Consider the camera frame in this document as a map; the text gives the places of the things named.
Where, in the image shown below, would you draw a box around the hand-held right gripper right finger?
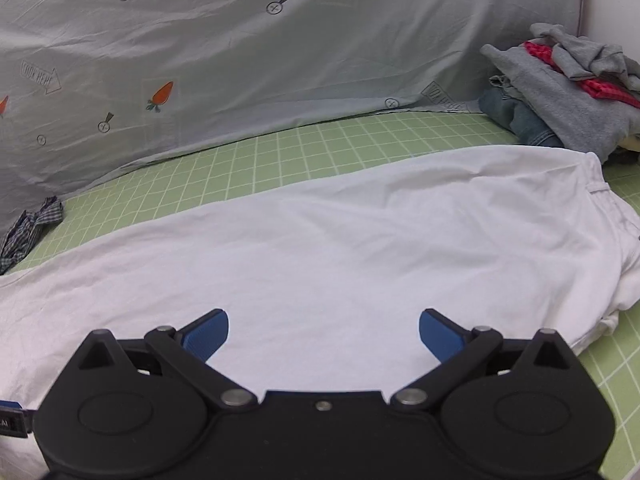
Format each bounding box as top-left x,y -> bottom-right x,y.
390,309 -> 577,414

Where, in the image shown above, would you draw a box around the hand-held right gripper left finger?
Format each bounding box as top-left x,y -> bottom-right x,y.
75,309 -> 259,415

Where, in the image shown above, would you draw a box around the white pants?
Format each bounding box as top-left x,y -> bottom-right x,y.
0,144 -> 640,480

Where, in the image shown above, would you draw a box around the pile of folded clothes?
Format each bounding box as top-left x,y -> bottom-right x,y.
480,22 -> 640,166

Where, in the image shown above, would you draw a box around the blue plaid shirt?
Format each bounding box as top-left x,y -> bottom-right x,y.
0,196 -> 65,275

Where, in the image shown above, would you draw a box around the green grid bed sheet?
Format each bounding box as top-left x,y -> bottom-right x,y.
0,110 -> 640,480

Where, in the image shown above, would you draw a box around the blue jeans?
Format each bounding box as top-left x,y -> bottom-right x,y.
479,75 -> 567,149

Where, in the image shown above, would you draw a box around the grey carrot print sheet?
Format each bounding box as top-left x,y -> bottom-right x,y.
0,0 -> 586,241

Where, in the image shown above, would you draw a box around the red patterned cloth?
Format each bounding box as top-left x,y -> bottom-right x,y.
524,41 -> 640,109

